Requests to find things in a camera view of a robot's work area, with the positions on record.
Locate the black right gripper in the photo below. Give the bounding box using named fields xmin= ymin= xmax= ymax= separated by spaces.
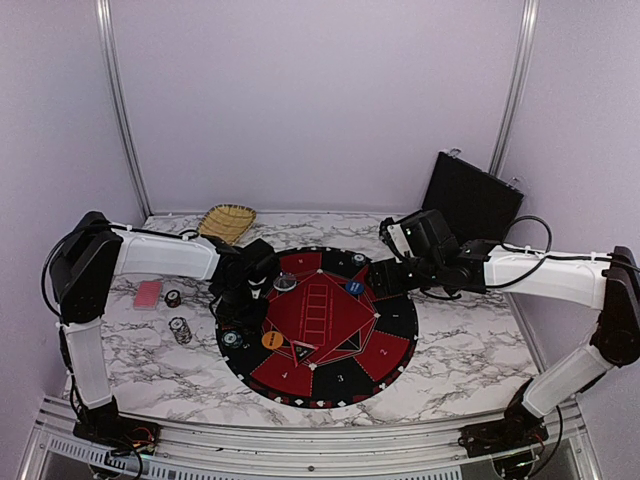
xmin=364 ymin=257 xmax=443 ymax=298

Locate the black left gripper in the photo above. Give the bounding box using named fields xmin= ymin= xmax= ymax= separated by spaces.
xmin=216 ymin=283 xmax=270 ymax=333

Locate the blue round blind button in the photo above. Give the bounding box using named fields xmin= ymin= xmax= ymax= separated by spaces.
xmin=345 ymin=280 xmax=365 ymax=296

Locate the blue green chip pile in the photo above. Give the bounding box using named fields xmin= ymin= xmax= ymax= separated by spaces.
xmin=351 ymin=254 xmax=366 ymax=266
xmin=221 ymin=330 xmax=243 ymax=349

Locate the clear round dealer button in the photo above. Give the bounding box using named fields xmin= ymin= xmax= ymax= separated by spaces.
xmin=273 ymin=272 xmax=298 ymax=293

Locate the orange round blind button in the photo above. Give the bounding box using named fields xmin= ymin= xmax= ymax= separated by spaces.
xmin=261 ymin=330 xmax=284 ymax=350

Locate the orange black chip stack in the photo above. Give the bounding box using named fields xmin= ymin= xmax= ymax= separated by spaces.
xmin=164 ymin=289 xmax=182 ymax=308

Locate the black triangular button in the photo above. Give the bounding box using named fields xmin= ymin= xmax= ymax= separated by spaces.
xmin=291 ymin=340 xmax=318 ymax=366

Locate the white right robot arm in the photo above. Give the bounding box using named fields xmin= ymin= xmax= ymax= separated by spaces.
xmin=366 ymin=210 xmax=639 ymax=448

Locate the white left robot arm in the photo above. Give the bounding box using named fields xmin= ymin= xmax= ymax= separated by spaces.
xmin=45 ymin=211 xmax=280 ymax=445

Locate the white black chip stack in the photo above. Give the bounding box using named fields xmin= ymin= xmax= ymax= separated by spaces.
xmin=168 ymin=316 xmax=192 ymax=345

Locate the woven bamboo tray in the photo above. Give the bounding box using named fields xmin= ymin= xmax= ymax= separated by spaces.
xmin=197 ymin=204 xmax=257 ymax=245

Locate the round red black poker mat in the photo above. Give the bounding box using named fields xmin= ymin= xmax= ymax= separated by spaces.
xmin=216 ymin=247 xmax=419 ymax=409

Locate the red playing card deck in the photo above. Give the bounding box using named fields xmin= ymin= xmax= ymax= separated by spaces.
xmin=133 ymin=281 xmax=163 ymax=310

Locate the black poker chip case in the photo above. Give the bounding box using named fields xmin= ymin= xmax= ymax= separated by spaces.
xmin=422 ymin=152 xmax=524 ymax=244

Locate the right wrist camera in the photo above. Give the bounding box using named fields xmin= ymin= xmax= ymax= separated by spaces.
xmin=379 ymin=217 xmax=413 ymax=262

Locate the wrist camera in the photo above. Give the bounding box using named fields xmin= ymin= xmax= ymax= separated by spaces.
xmin=379 ymin=217 xmax=413 ymax=262
xmin=241 ymin=239 xmax=279 ymax=300

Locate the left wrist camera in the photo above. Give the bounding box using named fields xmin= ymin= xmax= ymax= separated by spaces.
xmin=241 ymin=239 xmax=279 ymax=300

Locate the aluminium front rail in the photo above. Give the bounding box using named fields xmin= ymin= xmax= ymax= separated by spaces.
xmin=14 ymin=396 xmax=604 ymax=479

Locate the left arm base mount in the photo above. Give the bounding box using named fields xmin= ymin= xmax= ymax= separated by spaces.
xmin=73 ymin=397 xmax=160 ymax=454

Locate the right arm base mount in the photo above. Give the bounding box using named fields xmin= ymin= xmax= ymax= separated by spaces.
xmin=458 ymin=379 xmax=549 ymax=458

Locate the right aluminium wall post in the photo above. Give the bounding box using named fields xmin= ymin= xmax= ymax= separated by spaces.
xmin=489 ymin=0 xmax=540 ymax=177

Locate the aluminium wall post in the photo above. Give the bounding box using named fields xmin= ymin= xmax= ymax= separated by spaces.
xmin=95 ymin=0 xmax=152 ymax=218
xmin=489 ymin=0 xmax=540 ymax=177

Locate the left aluminium wall post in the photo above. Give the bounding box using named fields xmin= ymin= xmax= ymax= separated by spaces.
xmin=95 ymin=0 xmax=152 ymax=218

